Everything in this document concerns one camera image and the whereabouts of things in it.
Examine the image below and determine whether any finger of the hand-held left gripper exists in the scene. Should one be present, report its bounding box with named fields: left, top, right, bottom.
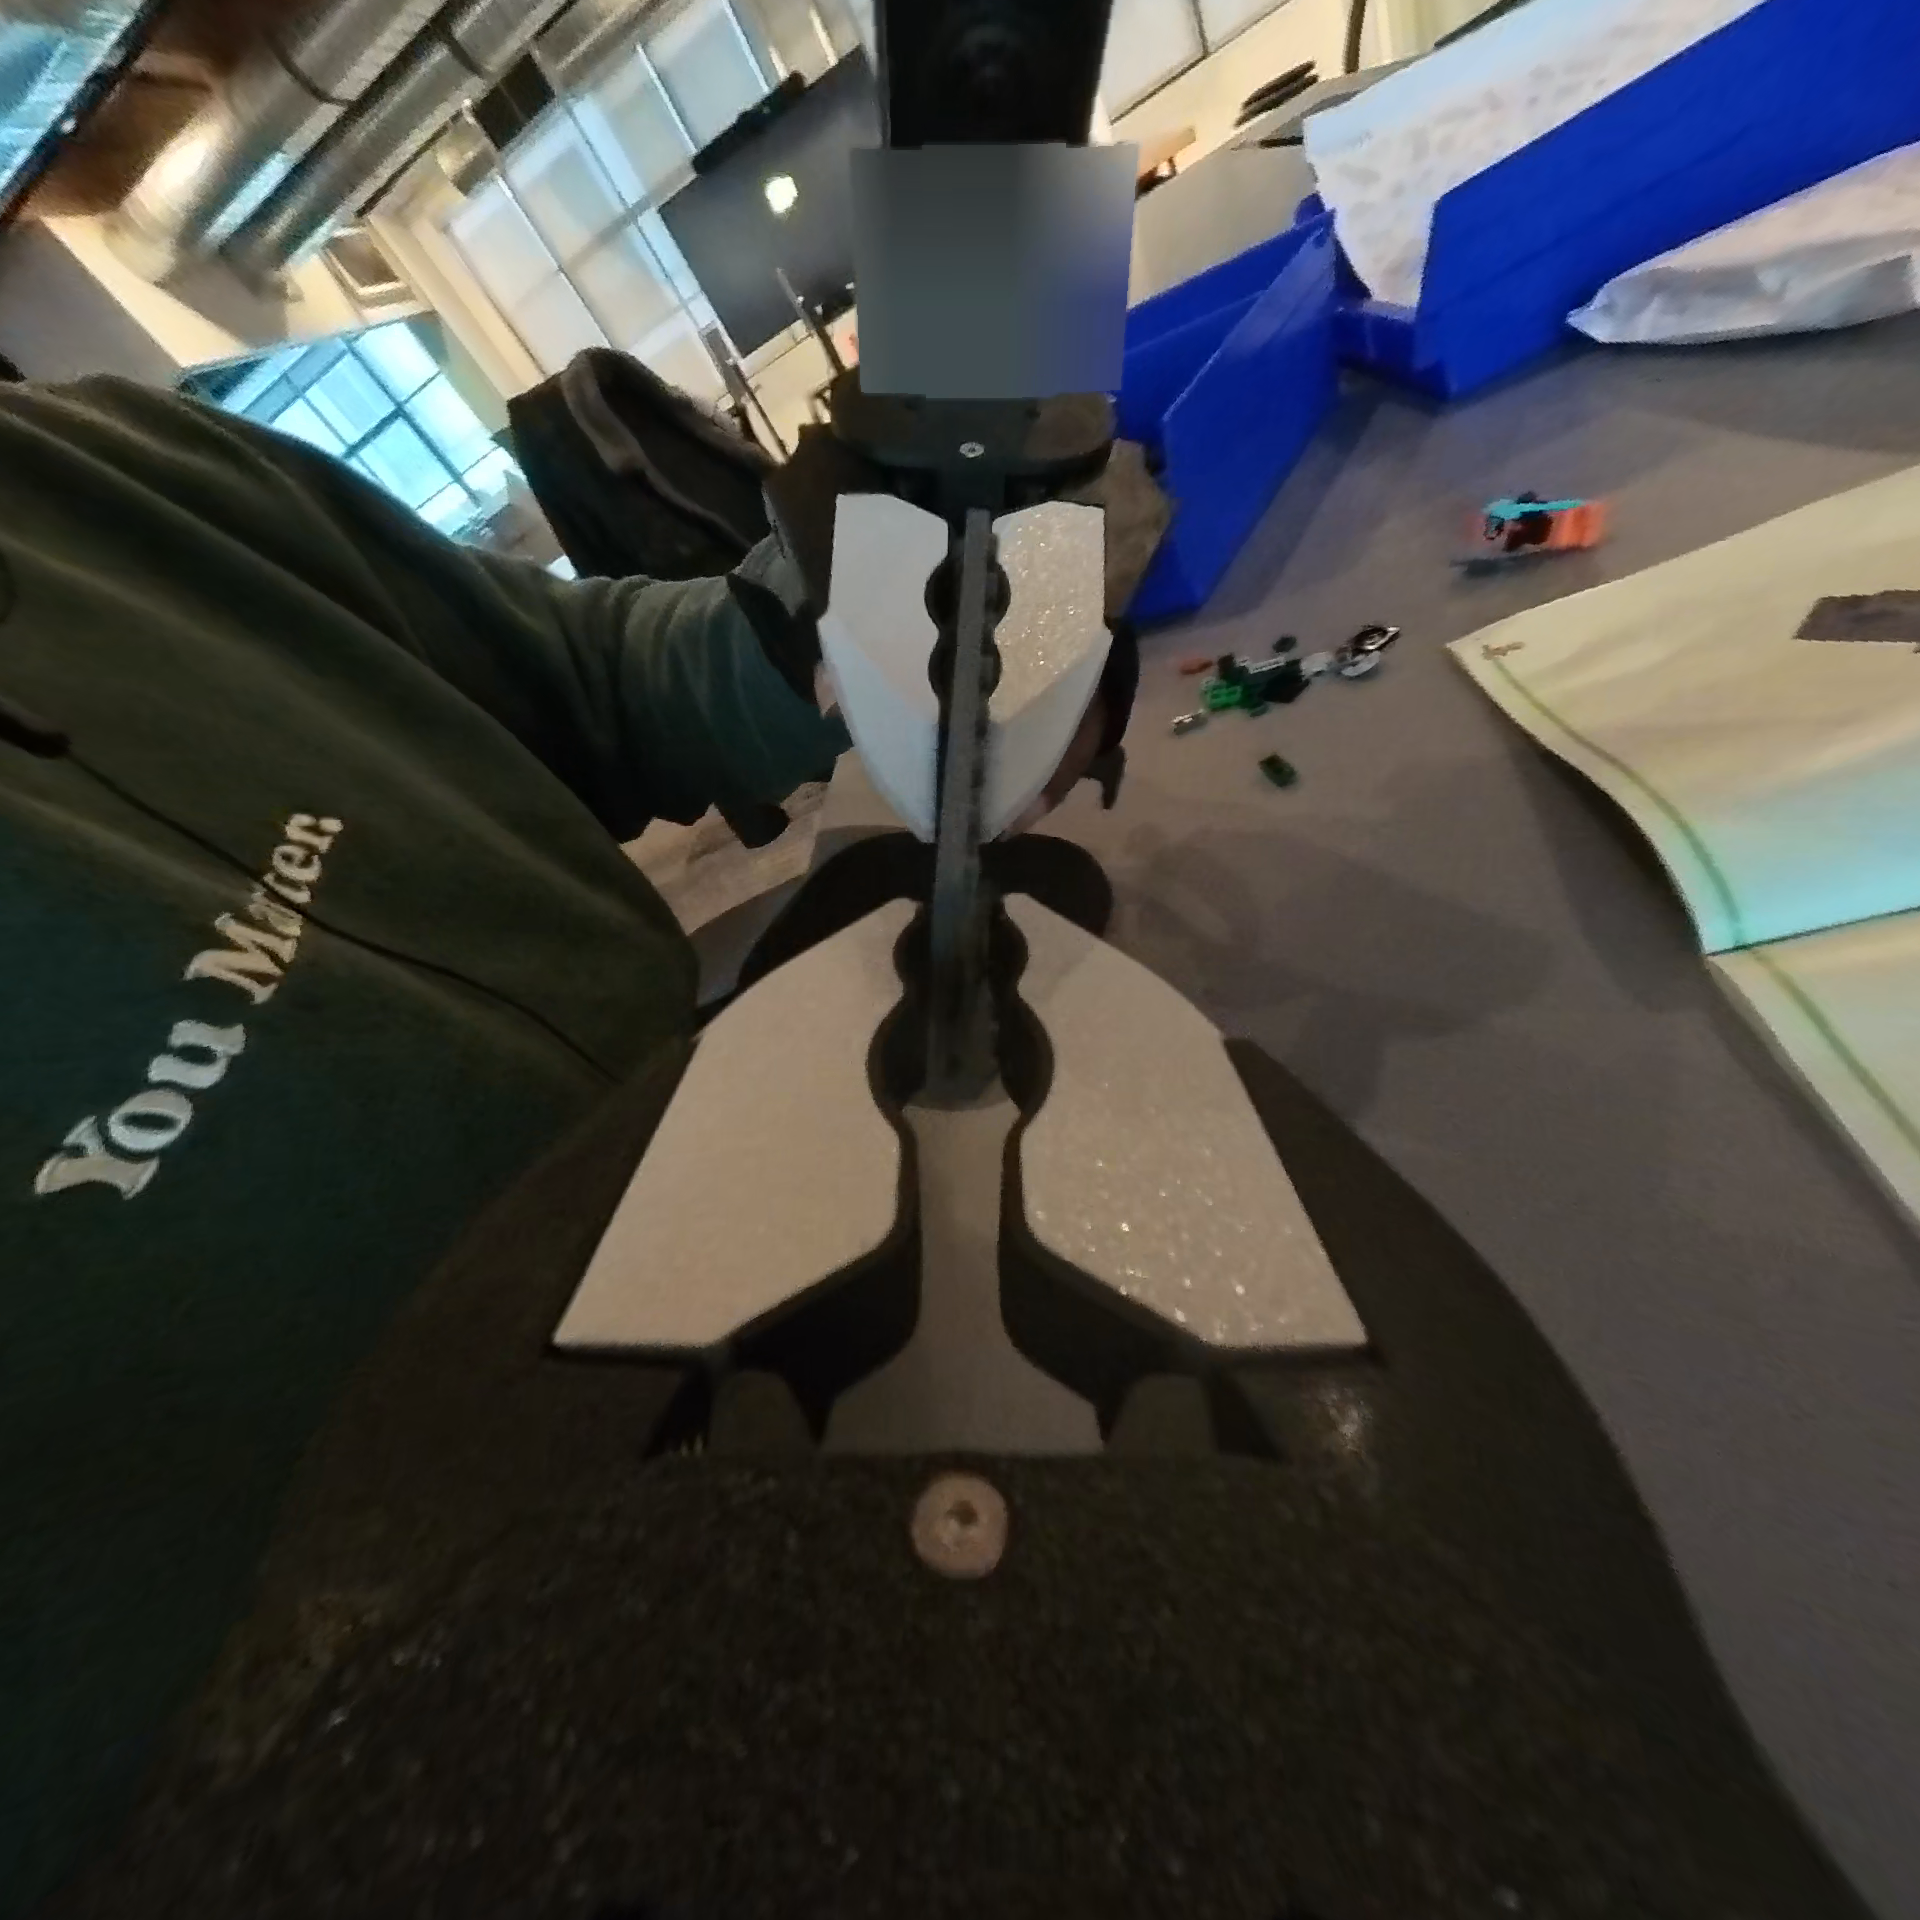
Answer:
left=978, top=499, right=1117, bottom=846
left=814, top=496, right=964, bottom=846

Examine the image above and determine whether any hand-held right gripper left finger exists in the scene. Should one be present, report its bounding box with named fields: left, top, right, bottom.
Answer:
left=549, top=899, right=923, bottom=1368

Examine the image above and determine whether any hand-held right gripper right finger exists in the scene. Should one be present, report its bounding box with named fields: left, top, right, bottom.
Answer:
left=993, top=894, right=1373, bottom=1368

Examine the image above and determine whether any dark grey studded brick plate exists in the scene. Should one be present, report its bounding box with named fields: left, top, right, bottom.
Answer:
left=916, top=780, right=1004, bottom=1111

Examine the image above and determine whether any grey desk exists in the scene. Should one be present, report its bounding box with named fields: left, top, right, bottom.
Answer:
left=614, top=58, right=1920, bottom=1920

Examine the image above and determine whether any green black brick cluster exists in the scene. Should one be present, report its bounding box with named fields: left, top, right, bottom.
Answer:
left=1200, top=645, right=1305, bottom=717

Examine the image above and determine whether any black dimpled tray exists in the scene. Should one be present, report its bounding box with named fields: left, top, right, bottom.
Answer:
left=736, top=830, right=1120, bottom=999

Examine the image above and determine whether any paned glass window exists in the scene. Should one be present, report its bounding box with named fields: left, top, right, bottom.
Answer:
left=181, top=0, right=865, bottom=525

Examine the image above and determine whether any person's dark green sweatshirt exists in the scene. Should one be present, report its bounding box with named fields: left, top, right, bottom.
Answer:
left=0, top=374, right=708, bottom=1920

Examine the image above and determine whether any small orange toy piece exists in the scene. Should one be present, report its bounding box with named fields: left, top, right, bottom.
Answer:
left=1450, top=489, right=1618, bottom=575

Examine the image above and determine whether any large blue plastic bin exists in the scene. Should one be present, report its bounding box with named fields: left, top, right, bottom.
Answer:
left=1332, top=0, right=1920, bottom=403

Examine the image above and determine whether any open instruction booklet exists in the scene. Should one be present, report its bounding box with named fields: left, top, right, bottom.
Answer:
left=1446, top=463, right=1920, bottom=1276

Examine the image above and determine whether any black wall screen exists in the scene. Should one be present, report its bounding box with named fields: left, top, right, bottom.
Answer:
left=656, top=130, right=871, bottom=362

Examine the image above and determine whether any silver ventilation duct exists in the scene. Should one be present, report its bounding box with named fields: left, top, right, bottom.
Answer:
left=150, top=0, right=498, bottom=272

